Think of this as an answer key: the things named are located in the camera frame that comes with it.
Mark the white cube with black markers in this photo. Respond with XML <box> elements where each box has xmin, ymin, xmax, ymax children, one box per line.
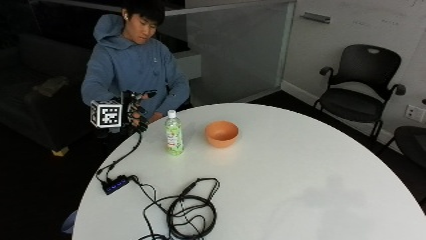
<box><xmin>89</xmin><ymin>99</ymin><xmax>124</xmax><ymax>129</ymax></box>

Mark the green plastic bottle white cap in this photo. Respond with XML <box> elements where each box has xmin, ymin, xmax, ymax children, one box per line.
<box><xmin>164</xmin><ymin>109</ymin><xmax>185</xmax><ymax>157</ymax></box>

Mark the the person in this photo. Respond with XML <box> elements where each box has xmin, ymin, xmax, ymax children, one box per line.
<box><xmin>80</xmin><ymin>0</ymin><xmax>193</xmax><ymax>125</ymax></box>

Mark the orange bowl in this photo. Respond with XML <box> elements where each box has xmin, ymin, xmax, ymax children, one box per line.
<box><xmin>203</xmin><ymin>120</ymin><xmax>241</xmax><ymax>149</ymax></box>

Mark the black usb hub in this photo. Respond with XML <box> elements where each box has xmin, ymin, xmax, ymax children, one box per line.
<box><xmin>101</xmin><ymin>175</ymin><xmax>132</xmax><ymax>196</ymax></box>

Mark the grey cushion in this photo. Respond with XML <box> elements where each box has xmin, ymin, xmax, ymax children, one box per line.
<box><xmin>30</xmin><ymin>75</ymin><xmax>70</xmax><ymax>98</ymax></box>

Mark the dark sofa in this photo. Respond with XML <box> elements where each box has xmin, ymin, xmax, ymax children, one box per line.
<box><xmin>0</xmin><ymin>32</ymin><xmax>97</xmax><ymax>153</ymax></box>

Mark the glass partition panel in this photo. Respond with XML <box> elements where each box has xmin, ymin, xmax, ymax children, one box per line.
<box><xmin>164</xmin><ymin>0</ymin><xmax>298</xmax><ymax>107</ymax></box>

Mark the black office chair with armrests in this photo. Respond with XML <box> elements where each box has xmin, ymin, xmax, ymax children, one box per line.
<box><xmin>313</xmin><ymin>43</ymin><xmax>407</xmax><ymax>141</ymax></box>

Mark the thin black glove cable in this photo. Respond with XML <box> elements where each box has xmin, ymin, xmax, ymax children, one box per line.
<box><xmin>94</xmin><ymin>130</ymin><xmax>145</xmax><ymax>188</ymax></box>

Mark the coiled black cable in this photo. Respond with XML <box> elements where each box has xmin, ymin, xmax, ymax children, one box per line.
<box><xmin>126</xmin><ymin>175</ymin><xmax>222</xmax><ymax>240</ymax></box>

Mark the grey wall-mounted tray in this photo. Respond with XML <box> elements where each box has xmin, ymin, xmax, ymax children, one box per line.
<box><xmin>299</xmin><ymin>11</ymin><xmax>333</xmax><ymax>25</ymax></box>

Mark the white wall outlet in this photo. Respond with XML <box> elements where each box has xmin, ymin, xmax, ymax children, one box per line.
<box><xmin>403</xmin><ymin>104</ymin><xmax>426</xmax><ymax>123</ymax></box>

